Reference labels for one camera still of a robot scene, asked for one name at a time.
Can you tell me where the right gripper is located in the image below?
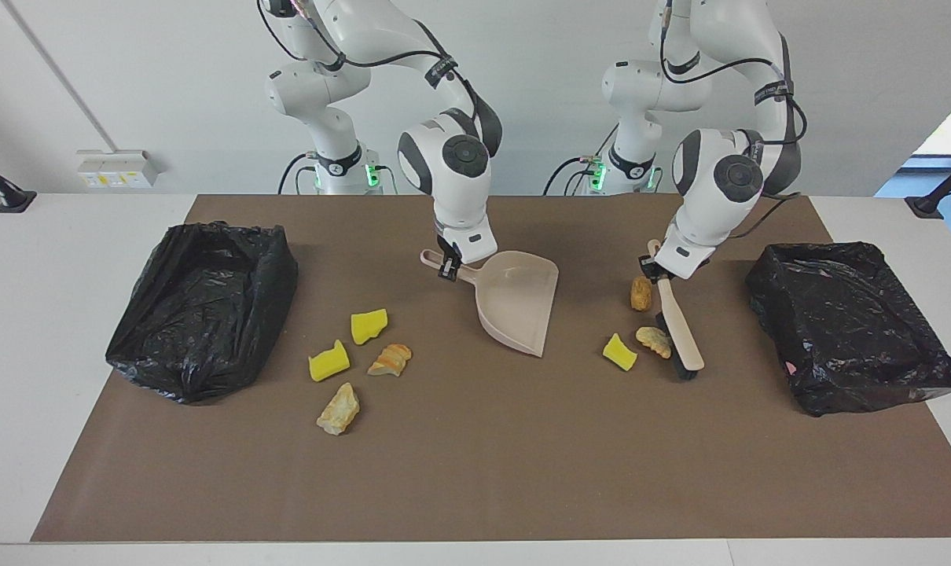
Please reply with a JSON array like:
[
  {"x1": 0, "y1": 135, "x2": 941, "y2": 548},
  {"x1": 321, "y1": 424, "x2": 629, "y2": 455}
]
[{"x1": 435, "y1": 233, "x2": 463, "y2": 282}]

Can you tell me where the beige brush with black bristles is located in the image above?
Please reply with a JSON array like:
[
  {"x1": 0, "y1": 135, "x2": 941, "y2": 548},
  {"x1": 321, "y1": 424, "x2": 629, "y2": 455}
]
[{"x1": 647, "y1": 239, "x2": 706, "y2": 382}]

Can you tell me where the beige plastic dustpan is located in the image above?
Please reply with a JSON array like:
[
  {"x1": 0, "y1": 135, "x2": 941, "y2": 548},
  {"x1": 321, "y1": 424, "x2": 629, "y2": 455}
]
[{"x1": 420, "y1": 249, "x2": 560, "y2": 358}]

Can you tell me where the bin with black bag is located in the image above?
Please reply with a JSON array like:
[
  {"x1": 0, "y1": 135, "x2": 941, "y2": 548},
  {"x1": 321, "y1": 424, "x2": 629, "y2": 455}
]
[
  {"x1": 105, "y1": 222, "x2": 299, "y2": 406},
  {"x1": 744, "y1": 241, "x2": 951, "y2": 418}
]

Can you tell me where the tan toy pastry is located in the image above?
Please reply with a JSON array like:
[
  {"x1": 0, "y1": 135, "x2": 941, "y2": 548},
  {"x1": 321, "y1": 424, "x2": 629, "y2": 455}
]
[{"x1": 635, "y1": 325, "x2": 674, "y2": 360}]

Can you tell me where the yellow sponge piece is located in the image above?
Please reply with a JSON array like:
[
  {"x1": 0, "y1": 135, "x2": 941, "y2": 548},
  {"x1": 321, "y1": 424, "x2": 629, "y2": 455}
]
[
  {"x1": 308, "y1": 339, "x2": 351, "y2": 384},
  {"x1": 351, "y1": 308, "x2": 389, "y2": 346},
  {"x1": 603, "y1": 333, "x2": 639, "y2": 373}
]

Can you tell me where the striped toy croissant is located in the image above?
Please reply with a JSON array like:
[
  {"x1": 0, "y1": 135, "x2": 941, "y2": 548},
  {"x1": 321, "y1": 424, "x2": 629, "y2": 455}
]
[{"x1": 367, "y1": 343, "x2": 413, "y2": 378}]

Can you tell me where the pale toy pastry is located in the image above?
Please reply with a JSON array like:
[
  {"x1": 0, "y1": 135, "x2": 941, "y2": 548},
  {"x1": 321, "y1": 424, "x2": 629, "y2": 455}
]
[{"x1": 316, "y1": 382, "x2": 362, "y2": 436}]

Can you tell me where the black stand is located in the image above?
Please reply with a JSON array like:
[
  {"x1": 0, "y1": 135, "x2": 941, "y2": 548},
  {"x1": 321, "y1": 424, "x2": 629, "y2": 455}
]
[
  {"x1": 0, "y1": 150, "x2": 39, "y2": 214},
  {"x1": 905, "y1": 150, "x2": 951, "y2": 220}
]

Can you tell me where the black cable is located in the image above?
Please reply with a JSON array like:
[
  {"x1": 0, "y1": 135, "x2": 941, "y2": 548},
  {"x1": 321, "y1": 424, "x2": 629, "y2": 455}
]
[
  {"x1": 659, "y1": 0, "x2": 809, "y2": 241},
  {"x1": 255, "y1": 0, "x2": 502, "y2": 158},
  {"x1": 277, "y1": 153, "x2": 320, "y2": 196},
  {"x1": 543, "y1": 154, "x2": 604, "y2": 197}
]

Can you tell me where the white wall socket box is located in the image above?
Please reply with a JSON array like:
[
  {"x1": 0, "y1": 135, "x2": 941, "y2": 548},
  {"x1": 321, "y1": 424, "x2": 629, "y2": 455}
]
[{"x1": 76, "y1": 149, "x2": 161, "y2": 190}]

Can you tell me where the white wall cable conduit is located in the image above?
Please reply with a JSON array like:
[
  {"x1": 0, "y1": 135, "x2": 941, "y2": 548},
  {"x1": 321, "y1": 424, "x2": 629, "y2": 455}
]
[{"x1": 2, "y1": 0, "x2": 120, "y2": 153}]

